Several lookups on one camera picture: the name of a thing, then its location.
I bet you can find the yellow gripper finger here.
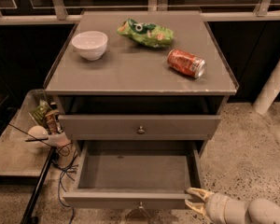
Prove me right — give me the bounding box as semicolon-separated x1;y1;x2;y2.
185;200;206;217
187;188;214;202

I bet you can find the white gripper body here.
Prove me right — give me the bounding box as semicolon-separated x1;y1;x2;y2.
205;193;230;224

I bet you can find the grey drawer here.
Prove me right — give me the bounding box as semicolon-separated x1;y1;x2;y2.
59;115;220;140
63;141;203;209

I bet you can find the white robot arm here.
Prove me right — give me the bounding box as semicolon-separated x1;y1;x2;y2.
185;60;280;224

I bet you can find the grey drawer cabinet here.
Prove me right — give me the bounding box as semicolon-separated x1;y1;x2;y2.
42;10;240;161

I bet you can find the grey top drawer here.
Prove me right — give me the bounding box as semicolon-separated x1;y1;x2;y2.
59;115;220;140

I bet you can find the red soda can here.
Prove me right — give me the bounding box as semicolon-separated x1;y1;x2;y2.
167;49;206;78

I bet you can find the black metal stand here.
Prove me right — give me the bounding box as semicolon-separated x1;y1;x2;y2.
21;147;56;224

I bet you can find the brown snack packet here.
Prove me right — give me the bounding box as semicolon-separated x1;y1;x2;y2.
45;109;62;134

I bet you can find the green chip bag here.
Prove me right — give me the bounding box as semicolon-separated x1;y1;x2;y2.
117;19;174;49

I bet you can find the white round ball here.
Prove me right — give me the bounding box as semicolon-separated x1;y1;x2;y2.
25;125;49;154

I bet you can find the green snack packet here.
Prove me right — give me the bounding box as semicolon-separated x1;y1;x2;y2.
29;99;51;125

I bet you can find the white ceramic bowl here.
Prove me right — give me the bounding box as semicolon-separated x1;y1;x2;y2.
71;31;108;61

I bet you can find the clear plastic bin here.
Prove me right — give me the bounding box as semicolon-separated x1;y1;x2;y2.
0;89;69;177

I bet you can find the metal window railing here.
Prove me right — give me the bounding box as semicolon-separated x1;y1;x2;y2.
0;0;280;24

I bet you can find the blue cable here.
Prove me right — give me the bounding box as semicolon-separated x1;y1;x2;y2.
51;143;82;224

